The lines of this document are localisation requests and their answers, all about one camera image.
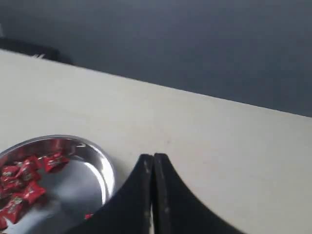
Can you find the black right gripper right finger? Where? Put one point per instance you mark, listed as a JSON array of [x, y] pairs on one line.
[[176, 210]]

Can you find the round stainless steel plate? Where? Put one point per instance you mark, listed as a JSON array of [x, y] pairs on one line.
[[81, 187]]

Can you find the red candy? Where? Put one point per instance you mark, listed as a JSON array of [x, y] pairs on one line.
[[33, 192], [55, 162]]

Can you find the red candy top right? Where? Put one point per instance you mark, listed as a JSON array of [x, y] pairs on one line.
[[55, 162]]

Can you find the red candy centre right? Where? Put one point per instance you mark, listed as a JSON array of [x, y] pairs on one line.
[[33, 192]]

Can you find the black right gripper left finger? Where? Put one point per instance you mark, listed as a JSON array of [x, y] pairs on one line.
[[129, 210]]

